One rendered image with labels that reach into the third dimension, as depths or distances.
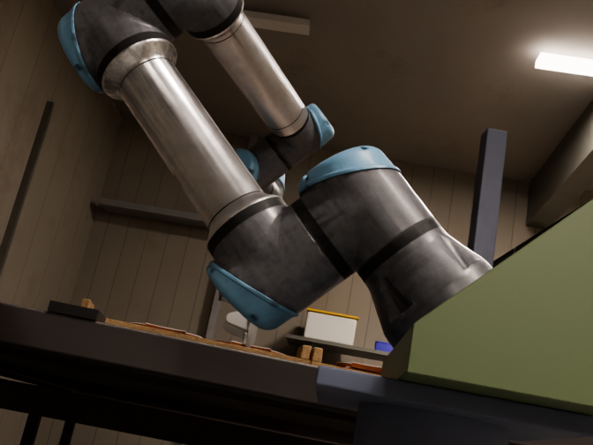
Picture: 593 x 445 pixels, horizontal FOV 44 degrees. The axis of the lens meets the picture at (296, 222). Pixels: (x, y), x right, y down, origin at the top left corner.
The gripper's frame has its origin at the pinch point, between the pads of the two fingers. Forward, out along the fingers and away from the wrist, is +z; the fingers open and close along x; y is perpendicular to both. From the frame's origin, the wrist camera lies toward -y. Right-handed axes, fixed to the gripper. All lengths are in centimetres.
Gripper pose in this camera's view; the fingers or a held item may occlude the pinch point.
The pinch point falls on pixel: (249, 350)
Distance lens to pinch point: 136.4
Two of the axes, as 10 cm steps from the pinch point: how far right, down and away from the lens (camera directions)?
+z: -1.5, 9.5, -2.9
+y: -9.8, -1.8, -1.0
